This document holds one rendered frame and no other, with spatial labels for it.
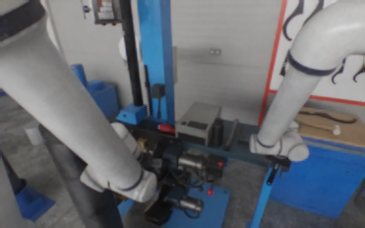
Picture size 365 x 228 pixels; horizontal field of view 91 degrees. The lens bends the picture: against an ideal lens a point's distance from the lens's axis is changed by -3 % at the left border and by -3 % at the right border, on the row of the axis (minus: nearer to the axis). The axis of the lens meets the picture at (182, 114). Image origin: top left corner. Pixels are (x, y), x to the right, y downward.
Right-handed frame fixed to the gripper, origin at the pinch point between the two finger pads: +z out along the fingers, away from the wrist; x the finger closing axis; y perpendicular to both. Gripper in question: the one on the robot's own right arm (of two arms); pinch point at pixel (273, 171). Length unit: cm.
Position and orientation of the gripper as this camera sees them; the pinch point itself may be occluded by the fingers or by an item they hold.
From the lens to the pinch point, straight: 124.8
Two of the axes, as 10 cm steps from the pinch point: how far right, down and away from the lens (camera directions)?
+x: 7.9, 2.8, -5.4
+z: 0.2, 8.7, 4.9
